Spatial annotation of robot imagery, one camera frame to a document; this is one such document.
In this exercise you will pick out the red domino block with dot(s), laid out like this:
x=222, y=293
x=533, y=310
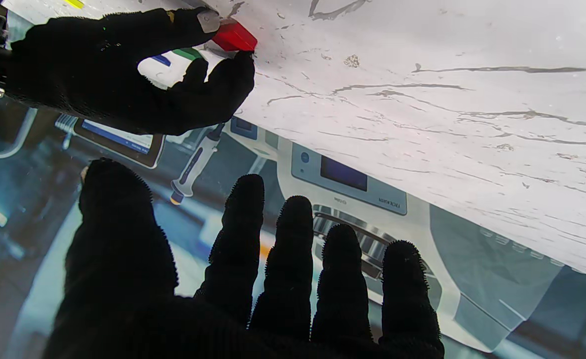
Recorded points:
x=235, y=37

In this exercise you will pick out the green domino block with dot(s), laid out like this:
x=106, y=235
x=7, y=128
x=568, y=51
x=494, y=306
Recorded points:
x=188, y=53

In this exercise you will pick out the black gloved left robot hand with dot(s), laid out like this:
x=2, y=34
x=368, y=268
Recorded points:
x=123, y=279

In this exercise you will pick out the blue domino block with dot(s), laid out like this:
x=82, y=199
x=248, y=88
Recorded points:
x=161, y=60

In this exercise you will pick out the yellow domino block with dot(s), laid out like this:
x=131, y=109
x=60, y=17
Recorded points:
x=74, y=3

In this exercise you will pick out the printed laboratory photo backdrop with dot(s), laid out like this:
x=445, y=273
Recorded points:
x=497, y=279

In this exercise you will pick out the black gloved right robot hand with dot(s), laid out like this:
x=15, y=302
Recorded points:
x=83, y=65

